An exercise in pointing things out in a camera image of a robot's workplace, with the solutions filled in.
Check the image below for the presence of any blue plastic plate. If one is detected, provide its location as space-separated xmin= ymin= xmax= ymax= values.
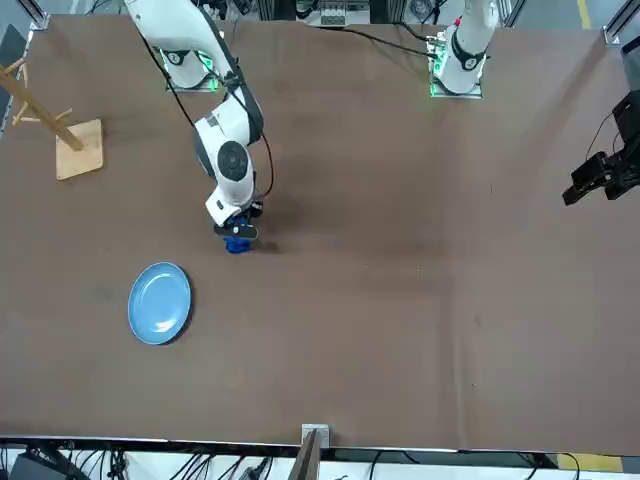
xmin=127 ymin=261 xmax=194 ymax=347

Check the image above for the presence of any blue cloth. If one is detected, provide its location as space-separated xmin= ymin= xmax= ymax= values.
xmin=222 ymin=213 xmax=254 ymax=257

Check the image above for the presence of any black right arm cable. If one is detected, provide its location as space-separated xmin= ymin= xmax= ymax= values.
xmin=134 ymin=19 xmax=276 ymax=201

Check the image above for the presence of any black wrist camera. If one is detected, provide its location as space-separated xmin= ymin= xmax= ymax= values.
xmin=213 ymin=223 xmax=260 ymax=241

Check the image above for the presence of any black power supply box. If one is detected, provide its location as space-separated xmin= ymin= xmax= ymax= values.
xmin=8 ymin=449 xmax=92 ymax=480

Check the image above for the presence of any dark flat panel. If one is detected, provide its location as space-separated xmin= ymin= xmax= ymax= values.
xmin=0 ymin=23 xmax=29 ymax=136

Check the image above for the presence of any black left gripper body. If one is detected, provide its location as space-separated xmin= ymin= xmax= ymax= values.
xmin=611 ymin=89 xmax=640 ymax=174

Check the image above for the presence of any aluminium camera post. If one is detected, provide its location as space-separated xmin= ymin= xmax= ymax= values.
xmin=292 ymin=423 xmax=332 ymax=480

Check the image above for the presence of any white power strip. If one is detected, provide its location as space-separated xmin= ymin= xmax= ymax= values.
xmin=318 ymin=0 xmax=350 ymax=27

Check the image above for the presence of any wooden cup rack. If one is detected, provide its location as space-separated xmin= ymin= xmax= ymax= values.
xmin=0 ymin=57 xmax=106 ymax=182

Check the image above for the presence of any black cable across table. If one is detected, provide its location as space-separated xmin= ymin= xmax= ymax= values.
xmin=324 ymin=23 xmax=437 ymax=57

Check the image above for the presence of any aluminium frame profile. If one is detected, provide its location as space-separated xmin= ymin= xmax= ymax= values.
xmin=17 ymin=0 xmax=51 ymax=31
xmin=602 ymin=0 xmax=640 ymax=46

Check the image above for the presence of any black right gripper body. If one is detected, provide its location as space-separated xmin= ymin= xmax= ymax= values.
xmin=233 ymin=198 xmax=265 ymax=226

